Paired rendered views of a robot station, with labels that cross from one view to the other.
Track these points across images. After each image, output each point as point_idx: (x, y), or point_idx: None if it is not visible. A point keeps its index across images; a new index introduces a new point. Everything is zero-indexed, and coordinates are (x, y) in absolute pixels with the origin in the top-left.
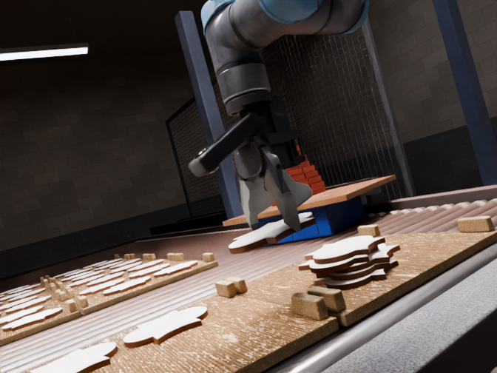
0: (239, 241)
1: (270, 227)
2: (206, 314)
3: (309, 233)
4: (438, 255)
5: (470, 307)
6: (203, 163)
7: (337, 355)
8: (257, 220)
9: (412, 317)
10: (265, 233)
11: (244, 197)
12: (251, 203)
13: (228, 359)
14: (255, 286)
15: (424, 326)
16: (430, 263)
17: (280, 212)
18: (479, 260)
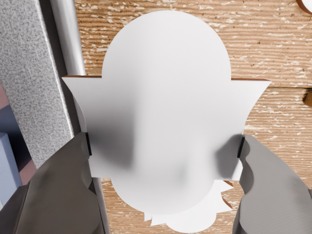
0: (197, 57)
1: (184, 145)
2: (300, 5)
3: None
4: (120, 216)
5: (42, 149)
6: None
7: (61, 44)
8: (241, 158)
9: (62, 123)
10: (144, 105)
11: (284, 202)
12: (250, 187)
13: None
14: (306, 121)
15: (41, 113)
16: (113, 202)
17: (81, 147)
18: (103, 219)
